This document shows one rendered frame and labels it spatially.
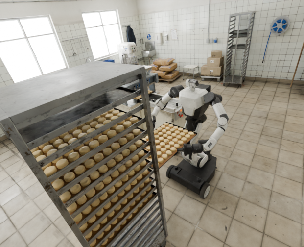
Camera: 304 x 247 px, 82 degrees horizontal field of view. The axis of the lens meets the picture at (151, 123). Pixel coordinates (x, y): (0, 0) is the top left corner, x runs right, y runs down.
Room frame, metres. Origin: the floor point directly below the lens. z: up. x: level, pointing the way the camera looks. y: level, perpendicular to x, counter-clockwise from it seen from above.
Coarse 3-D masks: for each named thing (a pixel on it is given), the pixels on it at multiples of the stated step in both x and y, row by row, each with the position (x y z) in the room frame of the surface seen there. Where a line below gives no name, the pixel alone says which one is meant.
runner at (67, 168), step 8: (144, 120) 0.93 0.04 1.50; (128, 128) 0.84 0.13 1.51; (120, 136) 0.80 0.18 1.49; (104, 144) 0.73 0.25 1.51; (88, 152) 0.67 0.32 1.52; (96, 152) 0.69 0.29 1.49; (80, 160) 0.64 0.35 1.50; (64, 168) 0.59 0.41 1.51; (72, 168) 0.61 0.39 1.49; (56, 176) 0.56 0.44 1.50
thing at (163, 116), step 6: (168, 102) 2.52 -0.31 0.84; (174, 102) 2.49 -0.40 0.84; (162, 114) 2.31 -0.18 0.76; (168, 114) 2.21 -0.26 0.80; (156, 120) 2.41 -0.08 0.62; (162, 120) 2.31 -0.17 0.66; (168, 120) 2.22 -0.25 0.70; (174, 120) 2.20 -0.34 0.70; (180, 120) 2.29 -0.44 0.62; (144, 126) 2.64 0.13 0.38; (156, 126) 2.42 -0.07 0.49; (180, 126) 2.29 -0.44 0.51
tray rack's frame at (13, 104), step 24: (72, 72) 1.02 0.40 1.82; (96, 72) 0.94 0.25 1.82; (120, 72) 0.87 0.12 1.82; (0, 96) 0.75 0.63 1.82; (24, 96) 0.71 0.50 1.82; (48, 96) 0.66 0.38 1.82; (72, 96) 0.66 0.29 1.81; (0, 120) 0.50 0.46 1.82; (24, 120) 0.54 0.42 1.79; (24, 144) 0.51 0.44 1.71; (48, 192) 0.50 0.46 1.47; (144, 240) 0.90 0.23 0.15
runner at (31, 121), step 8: (128, 80) 0.89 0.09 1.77; (104, 88) 0.79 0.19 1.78; (112, 88) 0.81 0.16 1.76; (88, 96) 0.73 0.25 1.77; (96, 96) 0.75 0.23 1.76; (64, 104) 0.66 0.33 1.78; (72, 104) 0.68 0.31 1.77; (48, 112) 0.61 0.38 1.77; (56, 112) 0.63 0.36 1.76; (32, 120) 0.57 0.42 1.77; (40, 120) 0.59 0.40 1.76
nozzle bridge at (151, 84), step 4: (148, 76) 2.90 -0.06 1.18; (152, 76) 2.94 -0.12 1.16; (156, 76) 3.00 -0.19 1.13; (136, 80) 2.78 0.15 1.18; (148, 80) 2.98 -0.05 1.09; (152, 80) 3.05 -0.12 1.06; (156, 80) 3.00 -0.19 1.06; (128, 84) 2.64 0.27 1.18; (132, 84) 2.63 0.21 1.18; (136, 84) 2.79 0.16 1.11; (148, 84) 2.91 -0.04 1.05; (152, 84) 3.10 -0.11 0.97; (128, 88) 2.57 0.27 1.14; (132, 88) 2.73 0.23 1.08; (136, 88) 2.78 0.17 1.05; (152, 88) 3.11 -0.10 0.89; (124, 104) 2.65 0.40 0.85
